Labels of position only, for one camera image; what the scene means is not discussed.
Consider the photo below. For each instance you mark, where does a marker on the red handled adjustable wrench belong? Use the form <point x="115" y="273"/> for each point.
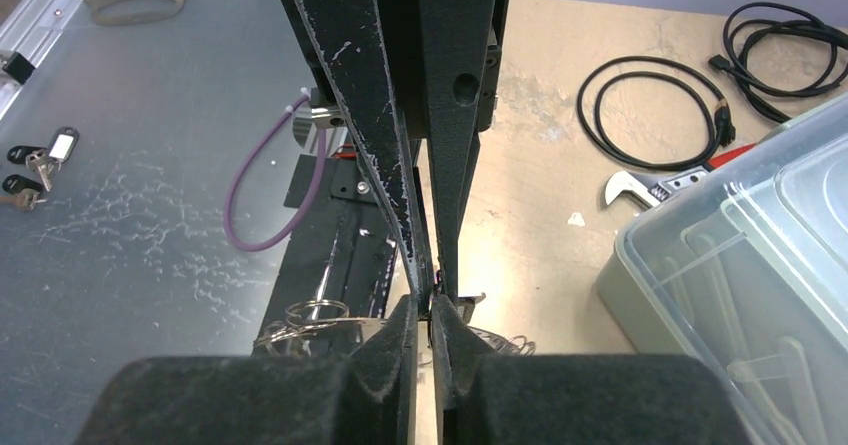
<point x="650" y="189"/>

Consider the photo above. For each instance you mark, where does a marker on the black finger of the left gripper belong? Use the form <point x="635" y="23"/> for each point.
<point x="444" y="57"/>
<point x="344" y="43"/>

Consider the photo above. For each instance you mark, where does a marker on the black tagged key bunch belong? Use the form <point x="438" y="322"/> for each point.
<point x="24" y="193"/>

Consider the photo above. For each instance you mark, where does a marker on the aluminium frame rail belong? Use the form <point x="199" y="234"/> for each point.
<point x="57" y="37"/>

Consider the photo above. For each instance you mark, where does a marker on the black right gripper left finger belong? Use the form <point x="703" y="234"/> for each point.
<point x="365" y="397"/>

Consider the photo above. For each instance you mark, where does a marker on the clear plastic storage box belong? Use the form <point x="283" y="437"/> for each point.
<point x="747" y="271"/>

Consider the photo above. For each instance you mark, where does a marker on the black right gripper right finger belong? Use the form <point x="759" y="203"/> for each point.
<point x="487" y="397"/>

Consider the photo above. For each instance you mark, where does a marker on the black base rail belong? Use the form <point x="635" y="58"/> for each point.
<point x="342" y="250"/>

